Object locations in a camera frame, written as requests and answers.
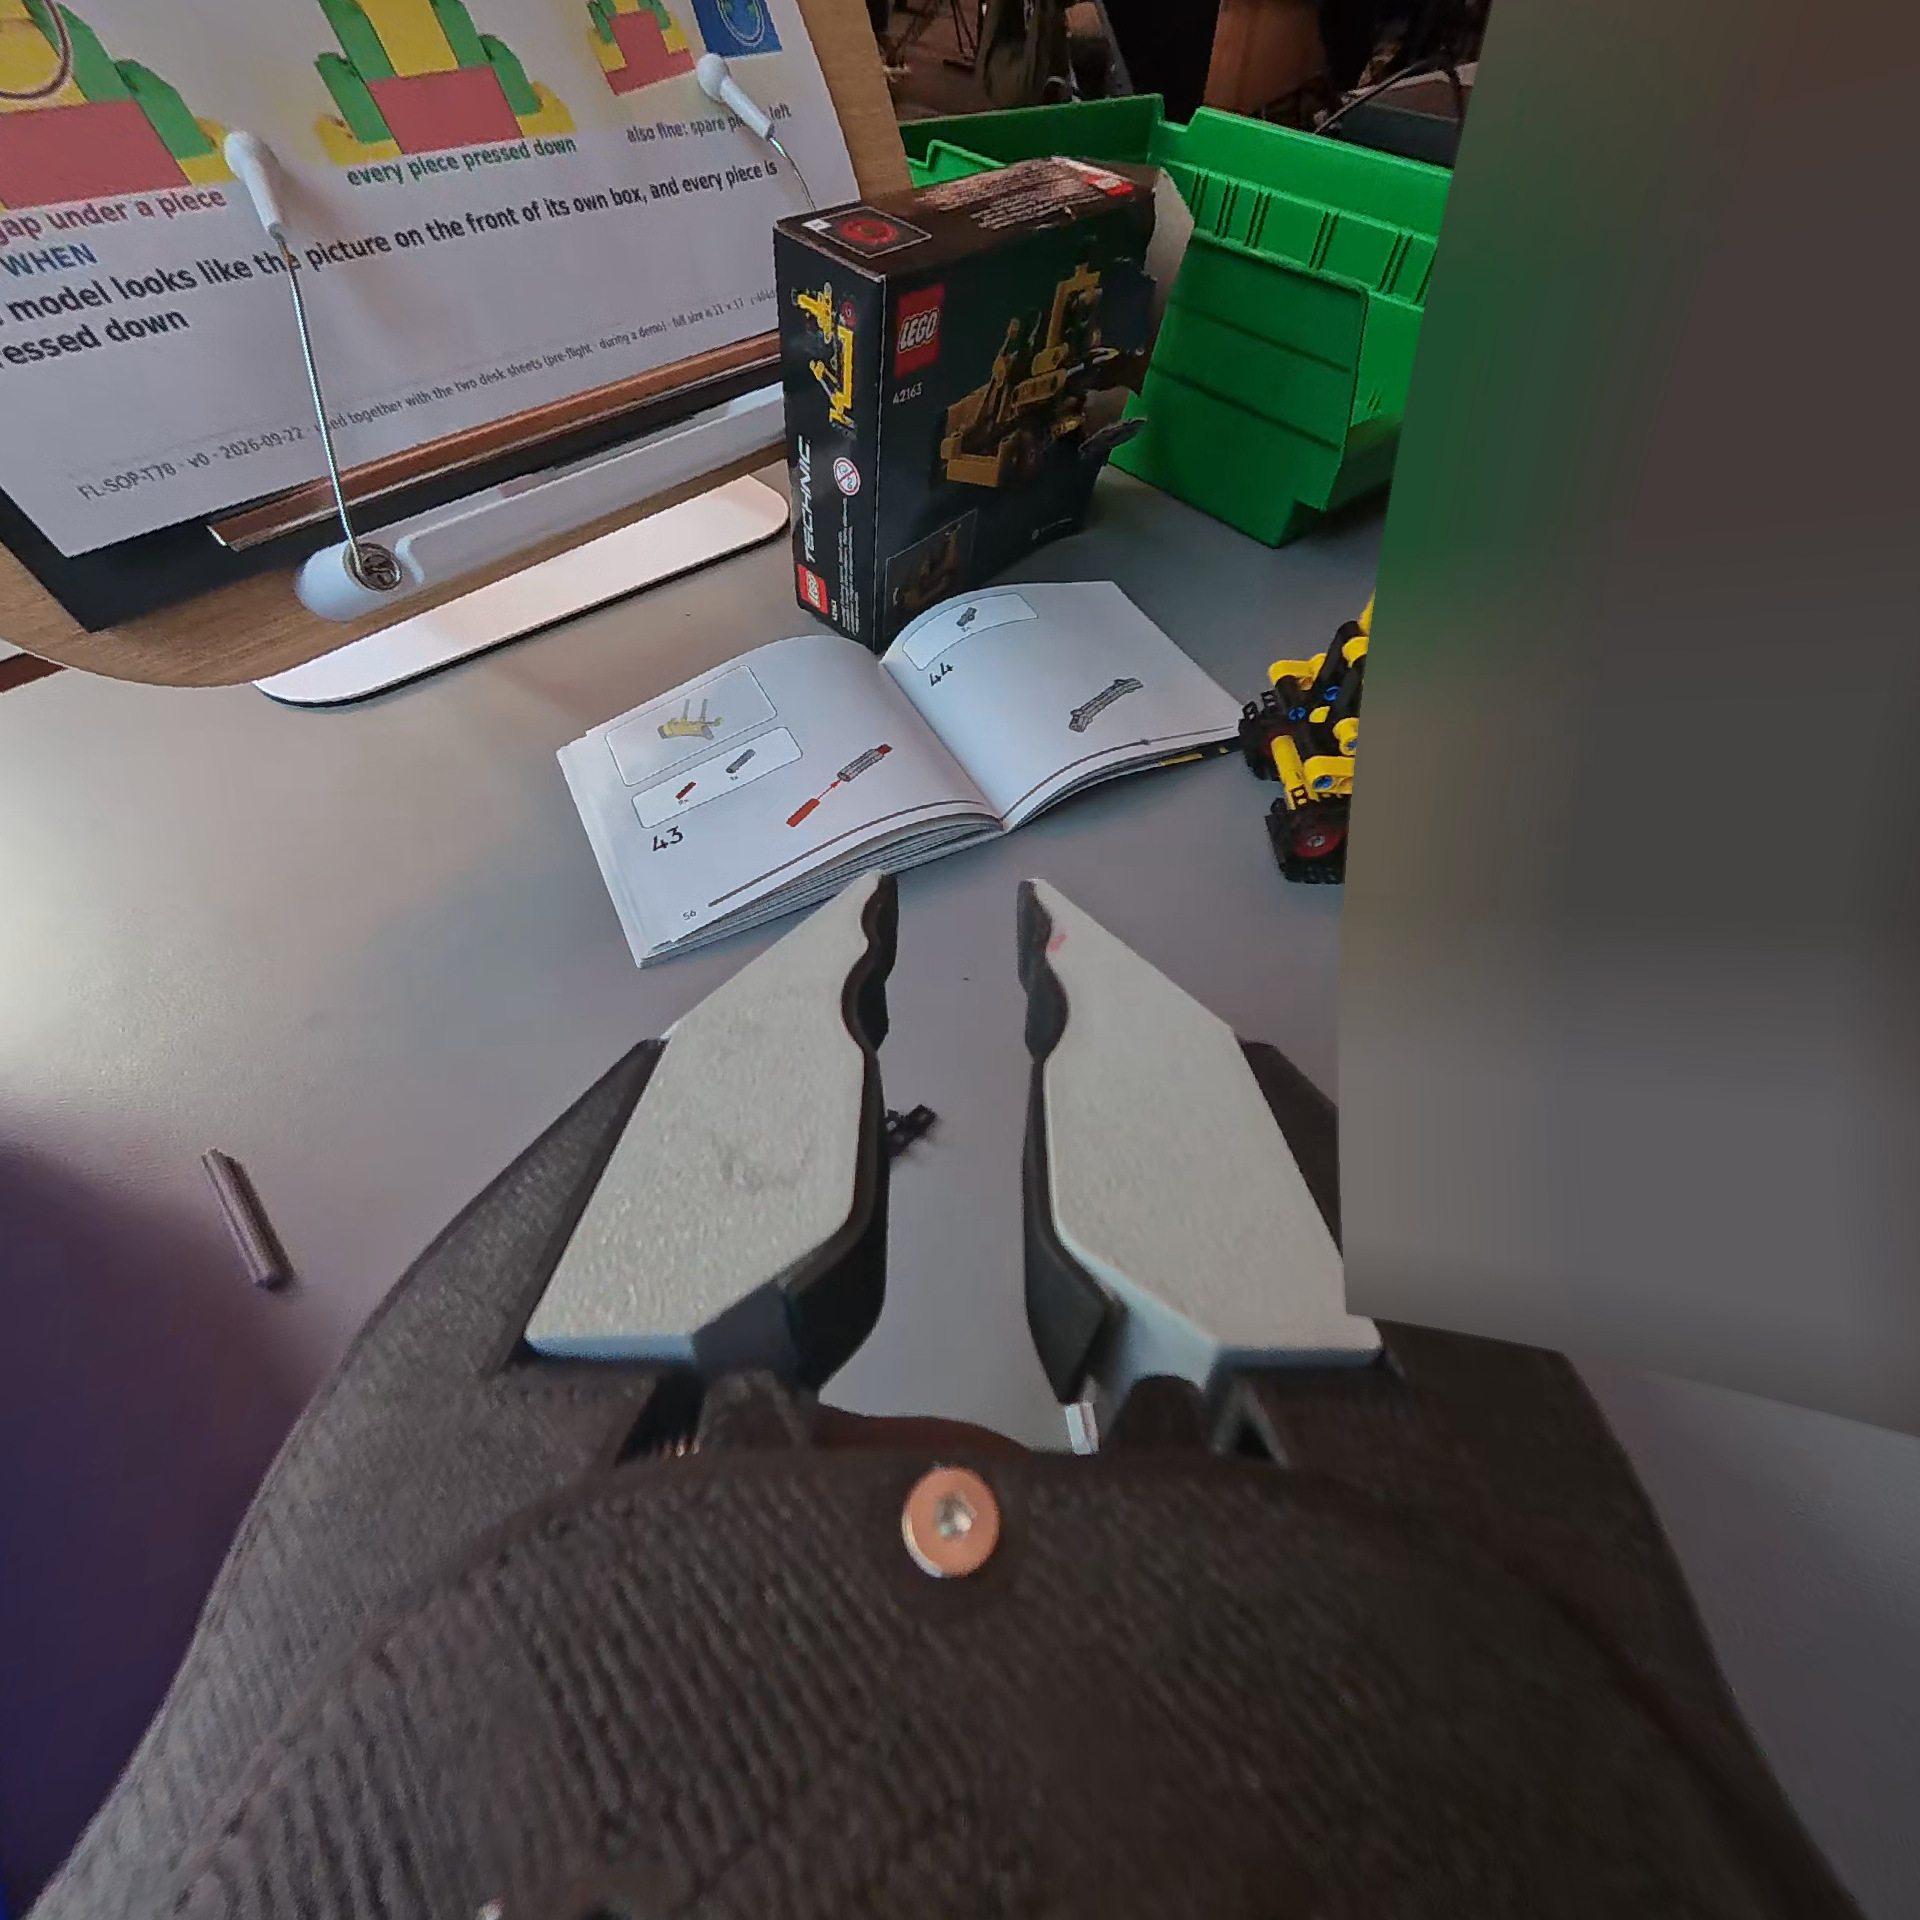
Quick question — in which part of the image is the yellow lego vehicle model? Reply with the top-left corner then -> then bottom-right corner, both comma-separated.
1238,592 -> 1378,890

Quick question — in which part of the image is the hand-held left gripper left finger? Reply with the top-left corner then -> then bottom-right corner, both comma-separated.
523,875 -> 903,1393

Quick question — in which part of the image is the black lego box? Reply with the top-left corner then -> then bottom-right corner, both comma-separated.
770,153 -> 1162,655

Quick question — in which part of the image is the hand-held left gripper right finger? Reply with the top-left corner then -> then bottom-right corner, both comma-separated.
1018,879 -> 1385,1453

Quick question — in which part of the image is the green plastic bin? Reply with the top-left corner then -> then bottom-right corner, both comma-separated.
1145,106 -> 1462,547
900,93 -> 1168,196

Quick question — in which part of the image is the dark grey lego axle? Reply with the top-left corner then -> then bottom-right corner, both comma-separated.
205,1146 -> 290,1290

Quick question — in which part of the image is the open instruction booklet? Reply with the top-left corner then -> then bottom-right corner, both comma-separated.
553,577 -> 1245,969

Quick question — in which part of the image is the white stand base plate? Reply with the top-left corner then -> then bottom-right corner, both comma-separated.
253,479 -> 790,706

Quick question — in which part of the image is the printed instruction sheet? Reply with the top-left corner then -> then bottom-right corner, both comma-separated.
0,0 -> 862,547

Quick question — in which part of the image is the blue plastic bin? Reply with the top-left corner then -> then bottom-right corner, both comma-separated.
0,1139 -> 346,1913

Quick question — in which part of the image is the wooden document stand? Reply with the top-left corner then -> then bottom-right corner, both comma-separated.
0,0 -> 909,690

